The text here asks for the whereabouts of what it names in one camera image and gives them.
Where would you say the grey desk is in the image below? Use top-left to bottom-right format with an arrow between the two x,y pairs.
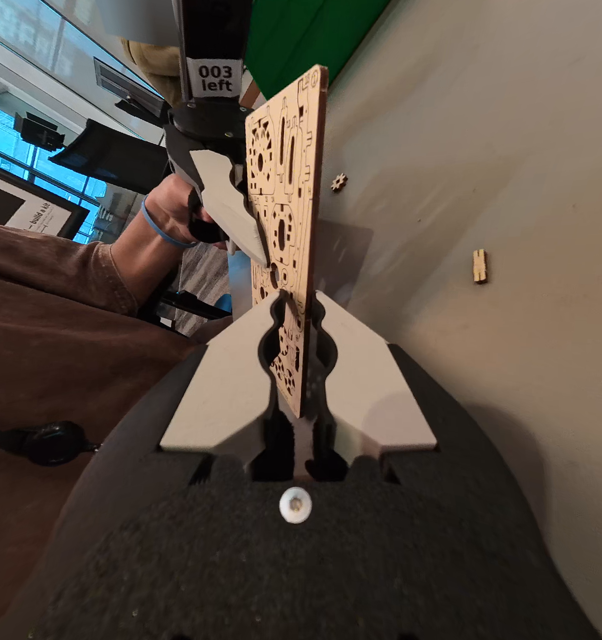
228,0 -> 602,640

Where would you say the grey wall fixture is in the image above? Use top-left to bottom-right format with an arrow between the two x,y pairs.
93,57 -> 166,117

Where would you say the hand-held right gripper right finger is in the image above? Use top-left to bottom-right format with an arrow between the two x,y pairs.
312,290 -> 437,465

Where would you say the laser-cut wooden model sheet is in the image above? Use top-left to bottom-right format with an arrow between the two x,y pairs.
243,64 -> 329,420

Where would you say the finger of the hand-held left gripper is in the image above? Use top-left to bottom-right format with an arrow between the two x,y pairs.
189,149 -> 272,268

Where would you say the person's left hand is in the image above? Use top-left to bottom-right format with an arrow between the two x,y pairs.
146,174 -> 217,247

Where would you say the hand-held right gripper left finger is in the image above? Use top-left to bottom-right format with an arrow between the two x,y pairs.
160,291 -> 288,465

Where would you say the green plastic bin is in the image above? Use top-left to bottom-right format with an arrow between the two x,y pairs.
243,0 -> 391,98

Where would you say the framed marker sign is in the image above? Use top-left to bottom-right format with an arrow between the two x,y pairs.
0,160 -> 90,239

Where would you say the blue wristband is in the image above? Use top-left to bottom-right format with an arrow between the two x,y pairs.
140,194 -> 198,249

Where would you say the black device on stand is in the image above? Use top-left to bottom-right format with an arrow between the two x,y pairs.
15,112 -> 64,151

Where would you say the black office chair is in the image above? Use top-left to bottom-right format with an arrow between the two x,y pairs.
48,119 -> 174,193

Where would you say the black metal floor stand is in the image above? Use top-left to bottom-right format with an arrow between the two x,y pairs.
158,290 -> 232,321

